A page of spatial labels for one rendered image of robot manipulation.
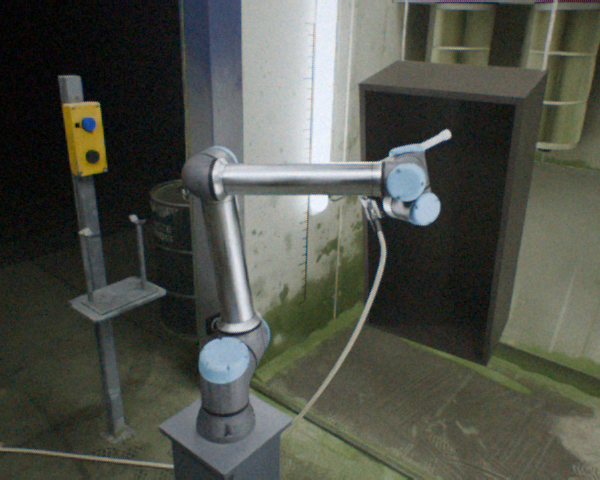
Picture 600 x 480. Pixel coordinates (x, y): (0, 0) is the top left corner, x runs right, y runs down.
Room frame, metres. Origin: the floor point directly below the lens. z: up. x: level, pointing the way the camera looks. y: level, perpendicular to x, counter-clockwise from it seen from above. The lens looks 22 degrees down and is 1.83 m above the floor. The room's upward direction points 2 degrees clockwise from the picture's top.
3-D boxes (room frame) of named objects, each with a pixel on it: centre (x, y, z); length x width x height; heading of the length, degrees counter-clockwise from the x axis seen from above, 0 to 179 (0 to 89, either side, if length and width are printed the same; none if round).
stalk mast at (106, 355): (1.97, 0.85, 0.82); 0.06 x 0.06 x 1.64; 51
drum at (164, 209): (3.07, 0.63, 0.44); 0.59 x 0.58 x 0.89; 32
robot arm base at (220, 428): (1.34, 0.22, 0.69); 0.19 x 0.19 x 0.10
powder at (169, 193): (3.07, 0.63, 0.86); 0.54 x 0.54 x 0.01
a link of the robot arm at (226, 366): (1.35, 0.22, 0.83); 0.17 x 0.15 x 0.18; 168
